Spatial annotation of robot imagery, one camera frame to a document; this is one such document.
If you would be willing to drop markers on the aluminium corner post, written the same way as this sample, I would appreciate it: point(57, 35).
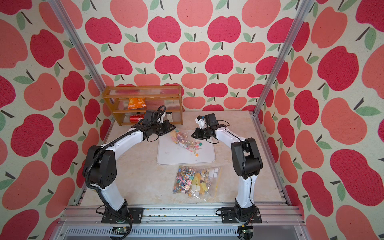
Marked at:
point(298, 21)
point(71, 31)

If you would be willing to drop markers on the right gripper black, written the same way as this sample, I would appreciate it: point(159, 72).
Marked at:
point(198, 136)

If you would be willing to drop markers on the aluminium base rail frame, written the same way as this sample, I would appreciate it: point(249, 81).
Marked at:
point(182, 222)

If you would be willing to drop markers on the poured candies pile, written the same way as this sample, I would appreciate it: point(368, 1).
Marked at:
point(196, 153)

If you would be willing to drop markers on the ziploc bag of yellow candies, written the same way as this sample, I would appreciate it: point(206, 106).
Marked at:
point(204, 183)

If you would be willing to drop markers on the white plastic tray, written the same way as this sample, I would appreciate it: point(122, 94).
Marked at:
point(170, 153)

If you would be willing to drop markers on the wooden shelf rack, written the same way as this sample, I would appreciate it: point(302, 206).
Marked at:
point(128, 104)

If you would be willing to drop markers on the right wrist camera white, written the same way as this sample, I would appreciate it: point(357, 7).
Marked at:
point(200, 120)

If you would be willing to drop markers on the ziploc bag of colourful candies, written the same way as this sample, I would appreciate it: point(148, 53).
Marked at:
point(185, 141)

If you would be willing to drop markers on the red soda can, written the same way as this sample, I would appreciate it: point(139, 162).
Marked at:
point(136, 118)

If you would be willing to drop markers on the ziploc bag of small candies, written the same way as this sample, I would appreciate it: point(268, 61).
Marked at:
point(182, 182)

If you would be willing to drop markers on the right aluminium corner post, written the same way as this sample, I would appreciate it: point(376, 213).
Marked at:
point(298, 21)

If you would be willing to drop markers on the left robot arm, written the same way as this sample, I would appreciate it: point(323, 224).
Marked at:
point(100, 169)

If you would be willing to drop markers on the orange snack bag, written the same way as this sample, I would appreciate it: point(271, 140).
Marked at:
point(136, 103)

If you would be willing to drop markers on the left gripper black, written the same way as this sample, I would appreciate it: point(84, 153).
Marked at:
point(167, 129)

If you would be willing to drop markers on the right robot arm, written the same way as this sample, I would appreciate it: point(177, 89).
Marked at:
point(247, 163)

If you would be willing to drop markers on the left aluminium corner post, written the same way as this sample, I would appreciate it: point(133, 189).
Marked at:
point(71, 31)

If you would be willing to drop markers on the small white bottle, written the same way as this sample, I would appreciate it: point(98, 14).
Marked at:
point(169, 116)

